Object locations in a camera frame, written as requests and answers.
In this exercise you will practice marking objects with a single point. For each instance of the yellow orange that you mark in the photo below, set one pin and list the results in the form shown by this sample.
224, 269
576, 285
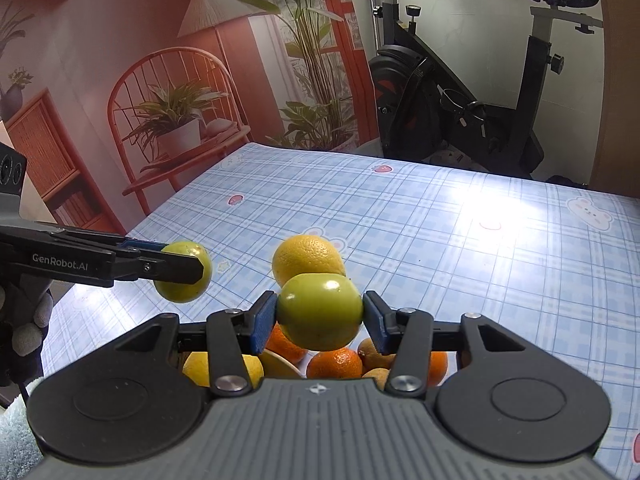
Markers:
305, 257
196, 367

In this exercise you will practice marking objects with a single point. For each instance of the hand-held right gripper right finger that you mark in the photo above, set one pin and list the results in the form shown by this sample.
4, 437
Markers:
374, 322

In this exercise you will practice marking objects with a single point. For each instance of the wooden door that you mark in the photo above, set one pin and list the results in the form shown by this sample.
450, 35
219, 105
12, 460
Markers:
620, 85

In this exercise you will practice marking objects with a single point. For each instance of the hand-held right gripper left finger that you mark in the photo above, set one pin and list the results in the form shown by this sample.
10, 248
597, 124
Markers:
265, 322

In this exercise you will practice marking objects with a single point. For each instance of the black exercise bike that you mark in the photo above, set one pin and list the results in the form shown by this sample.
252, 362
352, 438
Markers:
415, 85

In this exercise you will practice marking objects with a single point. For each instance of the wall poster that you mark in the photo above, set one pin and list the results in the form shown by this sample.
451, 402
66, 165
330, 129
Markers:
150, 35

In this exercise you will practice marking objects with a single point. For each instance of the light fluffy cloth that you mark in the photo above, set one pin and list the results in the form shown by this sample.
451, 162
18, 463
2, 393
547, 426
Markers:
15, 435

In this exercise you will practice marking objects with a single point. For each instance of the blue plaid tablecloth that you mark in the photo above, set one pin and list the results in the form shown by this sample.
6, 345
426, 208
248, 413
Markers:
450, 260

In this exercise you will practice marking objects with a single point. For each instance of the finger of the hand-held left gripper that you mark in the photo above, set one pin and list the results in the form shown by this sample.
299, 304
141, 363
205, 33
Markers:
142, 246
170, 269

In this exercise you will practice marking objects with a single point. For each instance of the green apple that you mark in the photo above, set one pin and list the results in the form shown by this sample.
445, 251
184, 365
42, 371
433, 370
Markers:
320, 312
180, 292

